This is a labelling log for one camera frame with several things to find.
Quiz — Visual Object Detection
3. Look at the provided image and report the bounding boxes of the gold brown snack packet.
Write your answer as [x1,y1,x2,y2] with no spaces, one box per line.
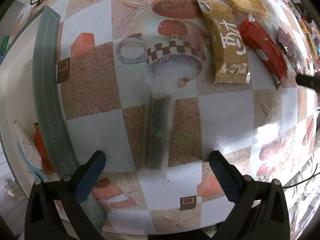
[197,0,251,84]

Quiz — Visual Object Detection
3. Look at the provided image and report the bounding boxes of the yellow snack packet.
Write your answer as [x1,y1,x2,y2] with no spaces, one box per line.
[226,0,268,17]

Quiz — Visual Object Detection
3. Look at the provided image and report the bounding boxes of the green storage box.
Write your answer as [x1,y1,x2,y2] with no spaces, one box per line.
[0,4,108,233]

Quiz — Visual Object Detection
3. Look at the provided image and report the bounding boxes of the clear seaweed stick packet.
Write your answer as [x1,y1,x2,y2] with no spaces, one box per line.
[142,64,179,180]

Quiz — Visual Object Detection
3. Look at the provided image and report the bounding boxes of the white packet in box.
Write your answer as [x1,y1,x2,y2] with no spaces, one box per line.
[13,121,43,170]

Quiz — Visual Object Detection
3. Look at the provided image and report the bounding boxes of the orange packet in box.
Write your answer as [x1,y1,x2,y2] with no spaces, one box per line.
[34,122,55,174]

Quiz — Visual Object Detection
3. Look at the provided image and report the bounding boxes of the red snack packet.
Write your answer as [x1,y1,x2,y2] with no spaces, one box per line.
[239,14,287,89]

